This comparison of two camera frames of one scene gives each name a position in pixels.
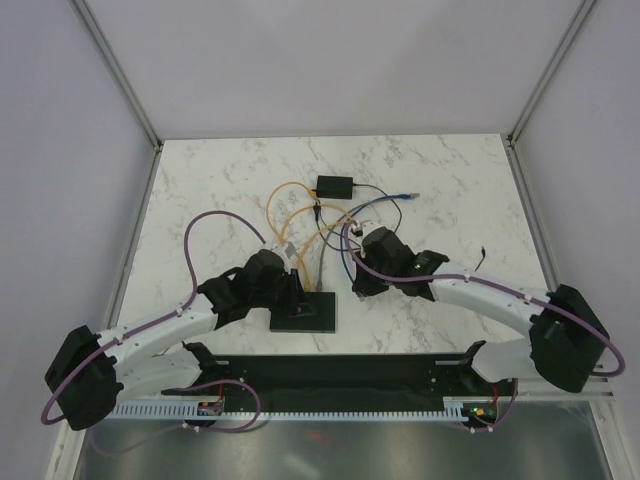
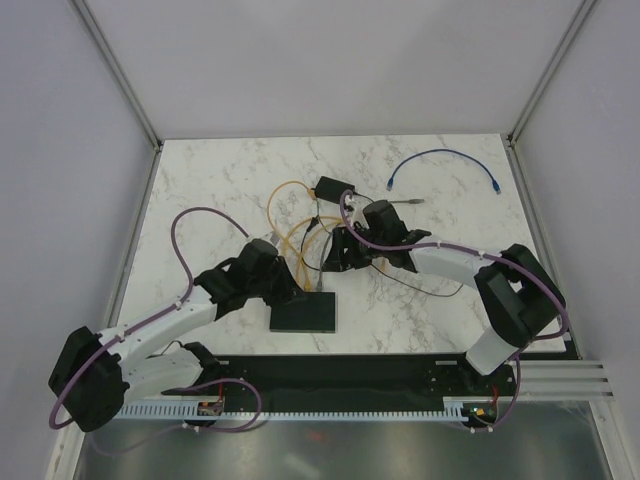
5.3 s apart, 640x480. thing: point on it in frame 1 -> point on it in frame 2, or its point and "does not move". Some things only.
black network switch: (316, 314) does not move
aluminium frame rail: (600, 386) does not move
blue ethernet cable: (413, 196) -> (495, 183)
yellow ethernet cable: (302, 252) does not move
